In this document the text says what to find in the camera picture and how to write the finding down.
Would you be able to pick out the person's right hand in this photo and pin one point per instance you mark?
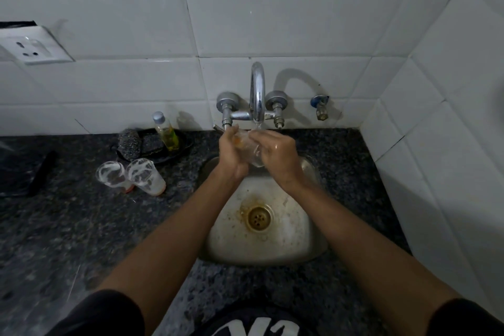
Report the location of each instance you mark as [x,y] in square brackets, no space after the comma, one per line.
[281,156]

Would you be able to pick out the person's left hand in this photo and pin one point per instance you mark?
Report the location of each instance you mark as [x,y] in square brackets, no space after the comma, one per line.
[230,156]

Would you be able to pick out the person's left fingers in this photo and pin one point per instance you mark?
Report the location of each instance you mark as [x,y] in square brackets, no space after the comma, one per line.
[232,135]

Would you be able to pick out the person's right fingers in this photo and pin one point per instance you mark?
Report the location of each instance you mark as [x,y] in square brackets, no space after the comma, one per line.
[262,138]

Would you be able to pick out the clear drinking glass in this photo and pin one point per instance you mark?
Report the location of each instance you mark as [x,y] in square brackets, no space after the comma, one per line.
[248,148]

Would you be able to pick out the person's right forearm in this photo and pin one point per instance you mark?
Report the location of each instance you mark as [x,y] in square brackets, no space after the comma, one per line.
[354,253]

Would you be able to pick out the person's left forearm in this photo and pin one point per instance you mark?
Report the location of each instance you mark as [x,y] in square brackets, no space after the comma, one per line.
[173,237]

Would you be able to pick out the chrome sink faucet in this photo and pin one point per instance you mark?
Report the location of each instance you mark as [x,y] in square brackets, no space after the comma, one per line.
[256,101]

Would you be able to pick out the dish soap bottle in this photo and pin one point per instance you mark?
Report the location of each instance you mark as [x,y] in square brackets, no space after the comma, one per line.
[166,131]

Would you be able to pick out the black soap tray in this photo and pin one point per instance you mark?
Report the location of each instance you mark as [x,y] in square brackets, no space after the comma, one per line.
[157,146]

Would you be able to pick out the brass sink drain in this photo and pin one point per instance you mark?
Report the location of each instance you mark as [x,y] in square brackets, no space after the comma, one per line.
[258,218]

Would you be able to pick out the stainless steel sink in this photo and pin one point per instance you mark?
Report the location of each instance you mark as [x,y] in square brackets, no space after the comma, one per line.
[262,221]

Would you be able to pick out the soapy drinking glass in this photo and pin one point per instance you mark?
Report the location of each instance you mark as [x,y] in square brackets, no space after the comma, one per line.
[112,176]
[146,177]

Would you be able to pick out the grey scrubbing sponge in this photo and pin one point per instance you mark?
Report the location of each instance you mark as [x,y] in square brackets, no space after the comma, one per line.
[130,144]

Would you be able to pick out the person's black shirt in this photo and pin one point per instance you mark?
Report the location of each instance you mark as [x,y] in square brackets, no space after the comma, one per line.
[252,320]

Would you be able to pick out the black flat object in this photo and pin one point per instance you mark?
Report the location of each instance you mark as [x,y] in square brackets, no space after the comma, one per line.
[23,170]

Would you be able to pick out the small wall tap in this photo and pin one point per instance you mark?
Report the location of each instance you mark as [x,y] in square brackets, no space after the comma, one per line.
[321,106]

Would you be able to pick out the white wall socket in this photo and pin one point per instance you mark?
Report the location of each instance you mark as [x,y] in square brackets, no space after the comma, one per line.
[33,46]

